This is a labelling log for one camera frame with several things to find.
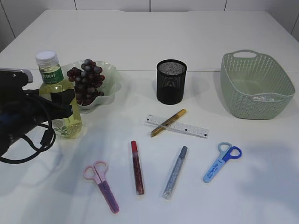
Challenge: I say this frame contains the silver glitter glue tube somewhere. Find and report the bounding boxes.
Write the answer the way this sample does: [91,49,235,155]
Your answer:
[163,146,188,199]

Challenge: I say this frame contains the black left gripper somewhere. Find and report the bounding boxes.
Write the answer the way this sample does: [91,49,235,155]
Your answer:
[0,76,75,156]

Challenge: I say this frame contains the clear plastic ruler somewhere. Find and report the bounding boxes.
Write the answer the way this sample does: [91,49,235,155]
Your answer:
[145,114,209,139]

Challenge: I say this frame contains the red glitter glue tube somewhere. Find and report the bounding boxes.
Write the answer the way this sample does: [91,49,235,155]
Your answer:
[131,140,145,195]

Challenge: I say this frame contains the pink purple scissors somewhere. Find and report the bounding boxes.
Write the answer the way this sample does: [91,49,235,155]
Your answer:
[83,161,120,214]

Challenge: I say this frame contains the blue capped scissors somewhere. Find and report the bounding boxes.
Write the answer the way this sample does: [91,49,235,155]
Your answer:
[203,142,242,183]

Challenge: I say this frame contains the black mesh pen cup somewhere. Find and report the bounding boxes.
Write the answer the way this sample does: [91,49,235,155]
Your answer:
[157,59,187,105]

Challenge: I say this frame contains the yellow tea bottle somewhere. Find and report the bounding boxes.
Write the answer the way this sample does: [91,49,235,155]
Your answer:
[36,50,82,138]

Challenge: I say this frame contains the green woven plastic basket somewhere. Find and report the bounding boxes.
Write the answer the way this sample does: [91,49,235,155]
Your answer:
[220,49,295,120]

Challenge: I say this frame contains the clear plastic sheet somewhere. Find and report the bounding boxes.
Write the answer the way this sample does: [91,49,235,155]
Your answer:
[253,94,281,102]

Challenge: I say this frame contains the gold marker pen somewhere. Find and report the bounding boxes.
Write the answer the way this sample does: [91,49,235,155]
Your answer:
[150,109,186,137]

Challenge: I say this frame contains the purple artificial grape bunch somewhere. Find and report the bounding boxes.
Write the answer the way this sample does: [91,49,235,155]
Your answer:
[66,59,105,106]

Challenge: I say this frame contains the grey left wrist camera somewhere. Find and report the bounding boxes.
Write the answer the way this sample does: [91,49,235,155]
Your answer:
[0,68,33,85]

